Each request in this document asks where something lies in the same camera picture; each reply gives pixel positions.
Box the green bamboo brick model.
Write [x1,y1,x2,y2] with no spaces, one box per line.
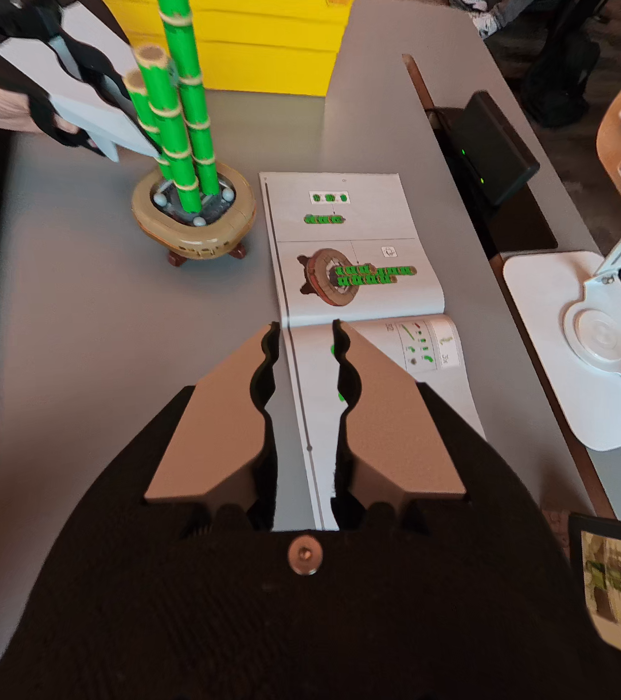
[123,0,257,267]

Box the grey desk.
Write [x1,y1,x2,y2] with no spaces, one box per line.
[0,0,620,700]

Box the open instruction booklet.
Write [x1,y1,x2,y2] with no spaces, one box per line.
[259,172,486,531]

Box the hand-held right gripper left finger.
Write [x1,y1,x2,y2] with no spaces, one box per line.
[144,322,281,520]

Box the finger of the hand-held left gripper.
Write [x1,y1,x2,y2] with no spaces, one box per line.
[59,0,137,110]
[0,37,161,163]

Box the black bag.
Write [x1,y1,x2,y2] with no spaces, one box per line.
[521,0,602,129]

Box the yellow bin with green pieces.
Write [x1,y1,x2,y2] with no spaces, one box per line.
[102,0,354,98]

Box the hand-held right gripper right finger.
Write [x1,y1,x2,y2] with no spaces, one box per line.
[332,319,467,520]

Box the black box with green lights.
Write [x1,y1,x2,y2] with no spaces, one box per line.
[450,90,541,207]

